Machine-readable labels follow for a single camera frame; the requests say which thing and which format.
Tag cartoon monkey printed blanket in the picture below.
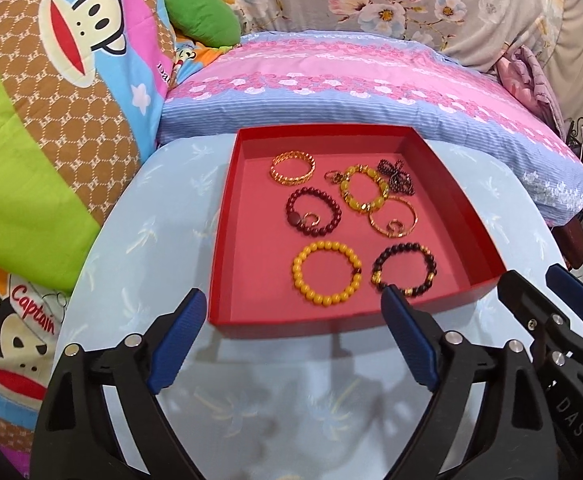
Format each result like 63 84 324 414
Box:
0 0 245 480

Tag pink quilted cloth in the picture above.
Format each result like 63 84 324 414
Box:
494 45 567 133

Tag amber bead bracelet gold charms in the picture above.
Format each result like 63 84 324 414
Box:
340 163 389 217

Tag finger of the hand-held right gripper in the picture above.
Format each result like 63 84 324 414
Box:
496 270 583 376
545 264 583 341

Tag dark bead bracelet gold charms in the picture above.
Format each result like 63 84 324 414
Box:
371 242 437 300

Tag red jewelry box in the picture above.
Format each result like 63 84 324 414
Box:
208 126 508 339

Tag green cushion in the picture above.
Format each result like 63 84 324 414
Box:
165 0 241 47

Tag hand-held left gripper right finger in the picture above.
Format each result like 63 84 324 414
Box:
380 284 579 480

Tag dark red bead bracelet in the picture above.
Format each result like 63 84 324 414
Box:
286 186 342 237

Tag gold twisted bracelet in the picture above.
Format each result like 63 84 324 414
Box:
270 151 317 187

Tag pink and blue floral pillow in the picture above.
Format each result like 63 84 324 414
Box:
156 30 583 226

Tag black bead chain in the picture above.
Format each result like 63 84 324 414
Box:
375 158 416 197

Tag yellow bead bracelet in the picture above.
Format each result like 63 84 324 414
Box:
291 241 363 306

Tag thin gold bangle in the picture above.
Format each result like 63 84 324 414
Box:
369 196 419 238

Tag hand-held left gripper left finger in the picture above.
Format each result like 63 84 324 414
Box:
30 288 208 480

